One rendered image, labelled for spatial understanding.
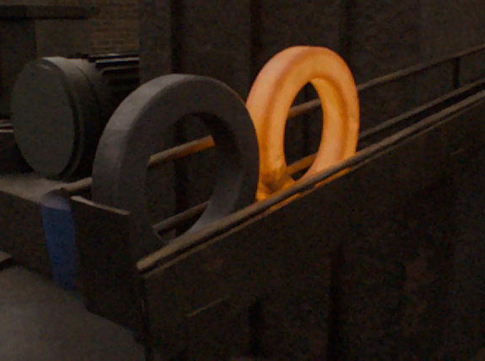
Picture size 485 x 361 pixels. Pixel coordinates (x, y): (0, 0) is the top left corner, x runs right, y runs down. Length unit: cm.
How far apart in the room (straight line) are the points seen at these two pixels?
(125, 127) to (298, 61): 23
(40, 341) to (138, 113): 128
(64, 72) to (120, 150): 145
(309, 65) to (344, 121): 10
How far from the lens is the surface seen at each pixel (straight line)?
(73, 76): 196
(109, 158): 53
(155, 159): 63
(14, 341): 177
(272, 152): 66
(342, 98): 76
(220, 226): 59
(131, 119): 53
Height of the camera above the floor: 80
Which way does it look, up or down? 14 degrees down
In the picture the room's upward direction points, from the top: straight up
